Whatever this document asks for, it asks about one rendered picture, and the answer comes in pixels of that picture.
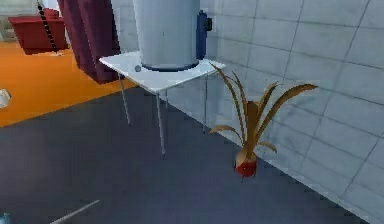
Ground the white square side table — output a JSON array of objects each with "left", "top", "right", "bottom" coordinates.
[{"left": 98, "top": 50, "right": 227, "bottom": 158}]

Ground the brown leafed house plant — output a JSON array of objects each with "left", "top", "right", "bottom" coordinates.
[{"left": 208, "top": 62, "right": 319, "bottom": 160}]

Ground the red plant pot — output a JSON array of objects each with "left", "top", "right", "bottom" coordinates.
[{"left": 234, "top": 151, "right": 259, "bottom": 179}]

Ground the dark red curtain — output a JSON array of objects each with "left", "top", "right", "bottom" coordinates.
[{"left": 56, "top": 0, "right": 123, "bottom": 85}]

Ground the red sofa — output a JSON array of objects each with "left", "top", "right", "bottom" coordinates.
[{"left": 7, "top": 7, "right": 70, "bottom": 56}]

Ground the white round object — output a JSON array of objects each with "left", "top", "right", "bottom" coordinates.
[{"left": 0, "top": 88, "right": 12, "bottom": 109}]

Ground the grey cylindrical appliance blue handle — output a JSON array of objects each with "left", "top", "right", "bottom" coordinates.
[{"left": 132, "top": 0, "right": 214, "bottom": 73}]

